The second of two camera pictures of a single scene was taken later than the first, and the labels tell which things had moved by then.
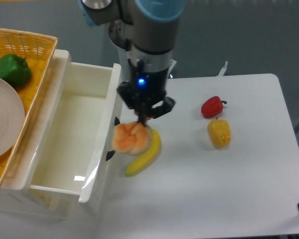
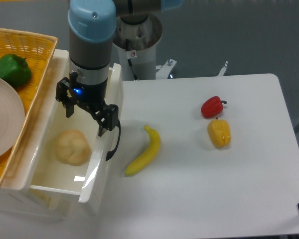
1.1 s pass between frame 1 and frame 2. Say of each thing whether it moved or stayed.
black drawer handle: stayed
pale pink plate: stayed
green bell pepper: stayed
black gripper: moved
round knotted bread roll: moved
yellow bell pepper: stayed
